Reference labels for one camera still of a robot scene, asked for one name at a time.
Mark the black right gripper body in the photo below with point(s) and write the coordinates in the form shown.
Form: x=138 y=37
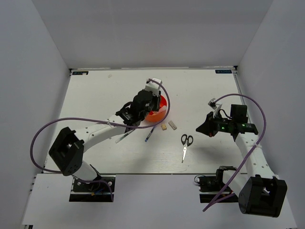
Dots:
x=217 y=124

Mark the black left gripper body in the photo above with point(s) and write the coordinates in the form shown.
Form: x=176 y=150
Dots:
x=154 y=106

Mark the beige eraser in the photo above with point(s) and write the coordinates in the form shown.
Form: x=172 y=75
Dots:
x=163 y=126

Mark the grey white eraser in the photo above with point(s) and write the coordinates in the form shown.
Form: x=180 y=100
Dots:
x=172 y=125

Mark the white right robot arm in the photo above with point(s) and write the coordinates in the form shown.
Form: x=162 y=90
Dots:
x=259 y=192

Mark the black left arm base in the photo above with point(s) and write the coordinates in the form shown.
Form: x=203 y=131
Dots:
x=93 y=192

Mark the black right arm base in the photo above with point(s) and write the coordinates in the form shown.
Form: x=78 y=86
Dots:
x=209 y=186

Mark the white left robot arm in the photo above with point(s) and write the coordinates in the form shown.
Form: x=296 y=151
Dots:
x=69 y=146

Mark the orange round compartment container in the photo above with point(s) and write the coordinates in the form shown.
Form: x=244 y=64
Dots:
x=154 y=117

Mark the green pen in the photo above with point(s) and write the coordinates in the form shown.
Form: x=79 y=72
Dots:
x=124 y=136

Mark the blue clear pen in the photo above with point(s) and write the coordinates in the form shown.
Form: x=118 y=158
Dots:
x=150 y=133

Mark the right corner table label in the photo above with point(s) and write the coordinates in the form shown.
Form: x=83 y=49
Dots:
x=223 y=71

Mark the corner table label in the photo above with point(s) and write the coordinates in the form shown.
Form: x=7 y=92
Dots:
x=223 y=71
x=80 y=73

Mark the left corner table label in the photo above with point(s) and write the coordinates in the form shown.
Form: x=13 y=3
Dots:
x=80 y=73

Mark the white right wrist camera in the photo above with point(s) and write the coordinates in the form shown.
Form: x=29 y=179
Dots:
x=216 y=106

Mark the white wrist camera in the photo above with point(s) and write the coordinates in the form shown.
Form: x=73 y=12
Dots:
x=216 y=106
x=152 y=87

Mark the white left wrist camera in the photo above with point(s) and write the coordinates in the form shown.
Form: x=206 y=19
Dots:
x=152 y=87

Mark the black handled scissors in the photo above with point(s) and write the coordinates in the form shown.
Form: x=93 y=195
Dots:
x=186 y=141

